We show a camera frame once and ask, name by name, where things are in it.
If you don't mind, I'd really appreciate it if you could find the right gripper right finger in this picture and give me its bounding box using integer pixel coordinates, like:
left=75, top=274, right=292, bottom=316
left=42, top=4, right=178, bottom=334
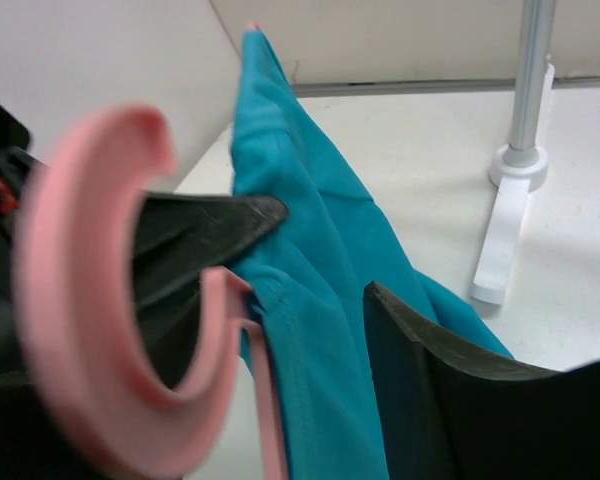
left=364, top=283, right=600, bottom=479

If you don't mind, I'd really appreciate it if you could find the pink plastic hanger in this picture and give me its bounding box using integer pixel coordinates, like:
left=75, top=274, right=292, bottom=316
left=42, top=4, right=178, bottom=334
left=13, top=103, right=288, bottom=479

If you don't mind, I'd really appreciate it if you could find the white metal clothes rack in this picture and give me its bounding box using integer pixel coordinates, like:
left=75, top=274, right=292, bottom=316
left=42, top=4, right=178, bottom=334
left=471, top=0, right=556, bottom=305

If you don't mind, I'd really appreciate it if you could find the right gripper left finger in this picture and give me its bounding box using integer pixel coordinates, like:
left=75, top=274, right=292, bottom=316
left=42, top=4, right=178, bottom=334
left=0, top=193, right=287, bottom=479

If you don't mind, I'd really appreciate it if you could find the teal t shirt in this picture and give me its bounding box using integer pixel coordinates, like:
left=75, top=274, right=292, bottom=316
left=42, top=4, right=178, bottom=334
left=230, top=28, right=506, bottom=479

